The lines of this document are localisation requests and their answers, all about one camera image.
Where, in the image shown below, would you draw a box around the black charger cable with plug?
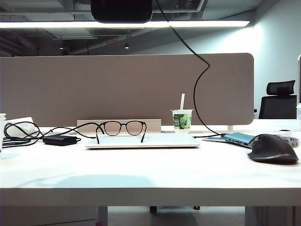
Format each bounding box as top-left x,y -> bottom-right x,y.
155,0 -> 226,137

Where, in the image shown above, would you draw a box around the black smartphone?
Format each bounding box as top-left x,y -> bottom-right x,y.
90,0 -> 153,24

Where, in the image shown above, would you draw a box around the brown desk divider panel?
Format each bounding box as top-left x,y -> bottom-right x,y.
0,52 -> 255,128

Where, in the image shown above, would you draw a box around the white desk leg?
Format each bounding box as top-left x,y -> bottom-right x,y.
97,206 -> 109,226

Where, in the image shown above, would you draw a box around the perforated white desk leg panel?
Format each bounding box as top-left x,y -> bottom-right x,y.
244,206 -> 294,226

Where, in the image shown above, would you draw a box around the silver closed laptop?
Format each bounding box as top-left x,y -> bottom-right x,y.
84,133 -> 201,150

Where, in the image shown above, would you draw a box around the green printed drink cup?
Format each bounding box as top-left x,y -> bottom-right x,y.
171,109 -> 195,134

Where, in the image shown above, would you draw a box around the black round eyeglasses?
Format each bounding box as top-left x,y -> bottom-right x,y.
95,120 -> 148,145

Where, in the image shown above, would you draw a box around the flat blue card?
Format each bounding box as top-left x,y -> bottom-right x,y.
202,137 -> 228,143

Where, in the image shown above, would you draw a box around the blue USB hub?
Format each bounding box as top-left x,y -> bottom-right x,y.
223,132 -> 256,149

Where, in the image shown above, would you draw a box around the black power adapter brick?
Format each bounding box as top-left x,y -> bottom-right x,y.
42,135 -> 82,146

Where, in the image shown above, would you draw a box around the long ceiling light strip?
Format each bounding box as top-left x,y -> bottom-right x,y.
0,20 -> 250,30

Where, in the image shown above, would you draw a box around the white tissue pack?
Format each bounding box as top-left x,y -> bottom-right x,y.
4,117 -> 42,139

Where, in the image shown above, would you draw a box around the black mesh office chair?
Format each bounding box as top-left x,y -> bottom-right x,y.
258,80 -> 298,120

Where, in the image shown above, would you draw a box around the black computer mouse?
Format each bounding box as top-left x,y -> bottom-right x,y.
246,133 -> 299,165

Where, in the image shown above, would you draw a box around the white device with black window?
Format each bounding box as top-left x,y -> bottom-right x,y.
275,128 -> 293,138

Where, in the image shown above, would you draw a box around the white paper cup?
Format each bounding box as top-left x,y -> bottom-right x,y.
0,113 -> 7,151

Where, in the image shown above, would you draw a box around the short black hub cable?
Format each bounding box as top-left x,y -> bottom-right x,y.
194,134 -> 226,139

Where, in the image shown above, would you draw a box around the black adapter cable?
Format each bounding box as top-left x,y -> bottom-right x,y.
3,121 -> 104,149

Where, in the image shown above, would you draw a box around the patterned grey lanyard strap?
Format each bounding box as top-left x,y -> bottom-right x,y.
285,136 -> 301,149

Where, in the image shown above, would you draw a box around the white rounded panel frame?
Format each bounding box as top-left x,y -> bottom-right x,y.
297,54 -> 301,104

